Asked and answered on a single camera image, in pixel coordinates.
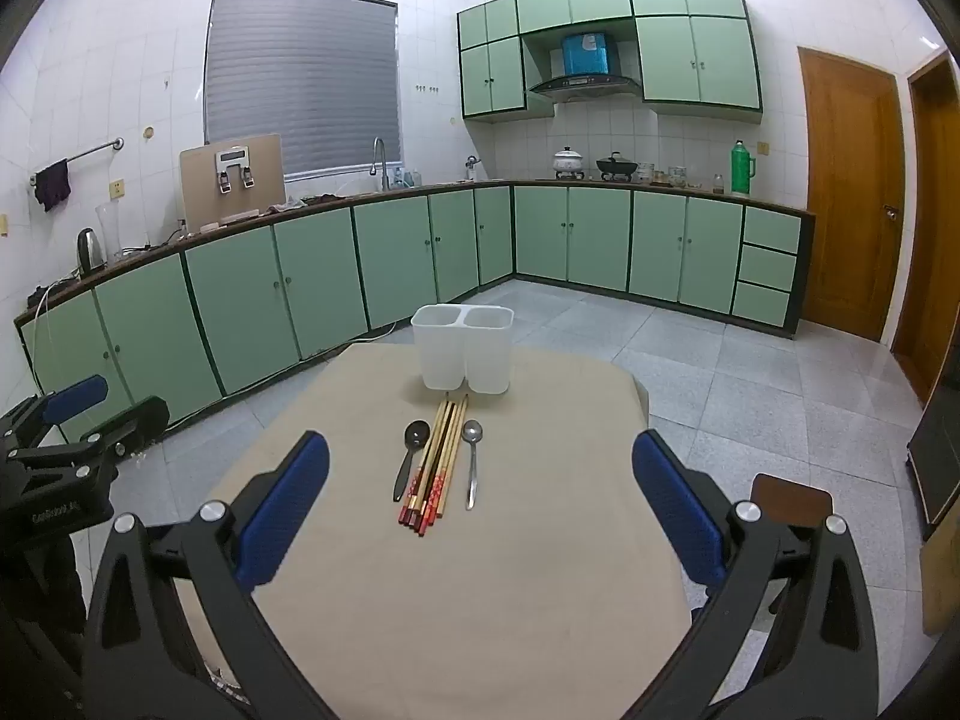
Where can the brown wooden stool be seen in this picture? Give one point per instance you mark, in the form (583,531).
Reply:
(791,499)

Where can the black spoon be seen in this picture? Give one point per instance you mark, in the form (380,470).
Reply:
(416,435)

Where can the bundle of mixed chopsticks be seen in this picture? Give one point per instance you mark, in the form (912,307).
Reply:
(435,465)

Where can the steel electric kettle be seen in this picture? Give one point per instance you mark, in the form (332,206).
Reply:
(90,251)

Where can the beige water purifier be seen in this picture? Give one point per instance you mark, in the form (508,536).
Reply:
(202,195)

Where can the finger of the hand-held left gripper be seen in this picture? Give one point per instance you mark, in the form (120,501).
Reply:
(75,396)
(135,420)

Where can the chrome soap dispenser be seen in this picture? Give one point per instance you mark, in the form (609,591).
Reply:
(471,165)

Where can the chrome sink faucet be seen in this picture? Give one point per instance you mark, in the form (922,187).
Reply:
(385,172)

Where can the clear glass pitcher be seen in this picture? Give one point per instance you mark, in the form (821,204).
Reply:
(110,232)

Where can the green drawer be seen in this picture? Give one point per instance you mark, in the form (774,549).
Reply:
(766,270)
(761,305)
(771,229)

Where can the black cabinet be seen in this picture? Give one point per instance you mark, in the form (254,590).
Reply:
(937,457)

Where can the blue hood chimney cover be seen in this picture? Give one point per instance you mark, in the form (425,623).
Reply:
(591,52)

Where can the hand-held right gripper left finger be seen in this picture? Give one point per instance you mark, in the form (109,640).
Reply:
(285,510)

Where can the black wok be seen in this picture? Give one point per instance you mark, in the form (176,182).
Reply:
(616,165)

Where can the green kitchen base cabinets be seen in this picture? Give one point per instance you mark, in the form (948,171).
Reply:
(225,300)

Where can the black range hood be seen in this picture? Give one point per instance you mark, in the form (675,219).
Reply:
(585,84)

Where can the white double utensil holder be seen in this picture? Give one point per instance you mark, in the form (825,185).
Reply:
(442,352)

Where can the metal towel bar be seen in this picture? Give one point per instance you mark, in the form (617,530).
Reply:
(90,151)

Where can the bottles beside sink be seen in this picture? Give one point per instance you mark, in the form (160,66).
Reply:
(405,178)

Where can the grey window blind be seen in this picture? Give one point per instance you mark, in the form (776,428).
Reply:
(300,82)

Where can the dark hanging towel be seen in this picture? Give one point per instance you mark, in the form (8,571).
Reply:
(52,184)

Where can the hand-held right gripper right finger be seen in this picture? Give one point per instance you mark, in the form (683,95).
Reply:
(675,502)

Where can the green upper kitchen cabinets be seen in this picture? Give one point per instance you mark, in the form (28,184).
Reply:
(690,60)

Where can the metal spoon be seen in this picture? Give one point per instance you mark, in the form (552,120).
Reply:
(472,431)

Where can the white lidded pot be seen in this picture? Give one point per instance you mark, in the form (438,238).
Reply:
(568,163)

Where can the green thermos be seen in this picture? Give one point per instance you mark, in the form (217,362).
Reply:
(741,172)

